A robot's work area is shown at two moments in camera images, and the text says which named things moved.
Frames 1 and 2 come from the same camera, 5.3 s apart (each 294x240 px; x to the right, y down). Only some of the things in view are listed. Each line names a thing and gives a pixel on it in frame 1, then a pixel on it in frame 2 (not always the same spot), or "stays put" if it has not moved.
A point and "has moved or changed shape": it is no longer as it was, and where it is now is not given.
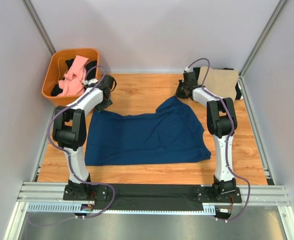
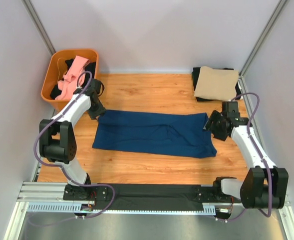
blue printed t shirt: [174, 134] has moved or changed shape
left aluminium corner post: [38, 25] stays put
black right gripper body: [180, 92] -> [216, 131]
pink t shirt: [72, 84] stays put
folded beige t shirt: [222, 83] stays put
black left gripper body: [106, 103] -> [96, 110]
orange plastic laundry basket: [56, 69] stays put
